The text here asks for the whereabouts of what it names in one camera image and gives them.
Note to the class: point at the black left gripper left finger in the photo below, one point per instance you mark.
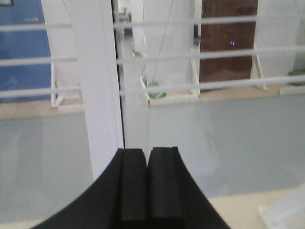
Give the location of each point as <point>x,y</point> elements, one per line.
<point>116,200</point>

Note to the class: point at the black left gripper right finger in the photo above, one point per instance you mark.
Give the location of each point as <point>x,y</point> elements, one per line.
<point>175,200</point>

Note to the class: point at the white framed sliding glass door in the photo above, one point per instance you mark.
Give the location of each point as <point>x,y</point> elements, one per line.
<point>238,136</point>

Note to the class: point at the brown wooden door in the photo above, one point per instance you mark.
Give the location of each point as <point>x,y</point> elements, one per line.
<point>227,36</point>

